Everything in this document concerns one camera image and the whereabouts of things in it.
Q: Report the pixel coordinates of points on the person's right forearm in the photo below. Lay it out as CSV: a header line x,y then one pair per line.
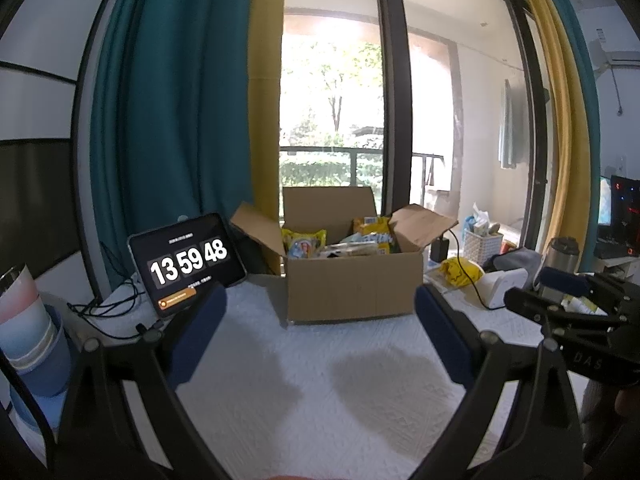
x,y
597,410

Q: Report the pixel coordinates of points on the white air conditioner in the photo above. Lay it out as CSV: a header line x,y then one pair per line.
x,y
617,52

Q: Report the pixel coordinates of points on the dark headboard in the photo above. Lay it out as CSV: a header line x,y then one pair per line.
x,y
35,195

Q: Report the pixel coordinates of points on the beige snack packet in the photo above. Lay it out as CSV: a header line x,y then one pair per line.
x,y
345,251

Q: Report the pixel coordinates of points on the white box-shaped device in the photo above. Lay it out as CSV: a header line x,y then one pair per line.
x,y
505,287

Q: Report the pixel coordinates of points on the hanging pale towel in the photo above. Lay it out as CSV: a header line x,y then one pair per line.
x,y
509,130

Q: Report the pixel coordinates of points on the person's right hand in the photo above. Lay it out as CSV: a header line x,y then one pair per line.
x,y
627,404

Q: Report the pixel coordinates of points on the white tissue paper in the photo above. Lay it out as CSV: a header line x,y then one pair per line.
x,y
480,217

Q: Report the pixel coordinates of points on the dark sliding door frame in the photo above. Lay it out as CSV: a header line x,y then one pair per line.
x,y
539,110

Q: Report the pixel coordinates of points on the pastel gradient tumbler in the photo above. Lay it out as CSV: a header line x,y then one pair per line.
x,y
17,300

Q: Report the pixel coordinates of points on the brown cardboard box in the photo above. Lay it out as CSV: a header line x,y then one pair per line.
x,y
350,290

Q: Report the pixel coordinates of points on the black balcony railing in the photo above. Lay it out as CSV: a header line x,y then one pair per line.
x,y
352,170

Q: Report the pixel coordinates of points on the dark window frame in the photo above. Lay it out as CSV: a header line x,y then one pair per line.
x,y
392,85

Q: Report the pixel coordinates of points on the yellow plastic bag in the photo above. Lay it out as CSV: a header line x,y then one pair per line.
x,y
460,270

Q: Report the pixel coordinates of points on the black computer monitor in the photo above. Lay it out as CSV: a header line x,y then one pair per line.
x,y
622,205

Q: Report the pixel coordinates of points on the grey cloth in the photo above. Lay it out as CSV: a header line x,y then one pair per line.
x,y
520,260

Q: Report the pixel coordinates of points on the steel thermos flask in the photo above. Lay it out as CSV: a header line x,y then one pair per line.
x,y
562,260

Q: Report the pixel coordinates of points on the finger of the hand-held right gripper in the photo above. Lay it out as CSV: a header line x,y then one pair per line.
x,y
540,307
565,282

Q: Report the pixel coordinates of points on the yellow packet with picture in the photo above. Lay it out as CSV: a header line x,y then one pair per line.
x,y
302,245

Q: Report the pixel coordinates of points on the black tablet showing clock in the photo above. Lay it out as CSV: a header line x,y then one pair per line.
x,y
185,260

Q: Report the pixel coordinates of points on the white woven basket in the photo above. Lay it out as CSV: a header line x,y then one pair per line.
x,y
482,247

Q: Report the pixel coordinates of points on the black charger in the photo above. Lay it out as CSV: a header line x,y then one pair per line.
x,y
440,250

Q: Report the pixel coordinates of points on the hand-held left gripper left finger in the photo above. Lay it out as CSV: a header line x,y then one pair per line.
x,y
197,335

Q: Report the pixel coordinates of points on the yellow curtain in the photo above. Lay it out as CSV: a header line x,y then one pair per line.
x,y
565,110
265,110

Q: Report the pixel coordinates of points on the small yellow blue packet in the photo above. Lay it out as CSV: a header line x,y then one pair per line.
x,y
372,230

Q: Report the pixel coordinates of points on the teal curtain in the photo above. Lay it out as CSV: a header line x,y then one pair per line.
x,y
165,110
582,45

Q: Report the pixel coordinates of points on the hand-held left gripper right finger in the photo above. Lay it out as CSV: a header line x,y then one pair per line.
x,y
445,335

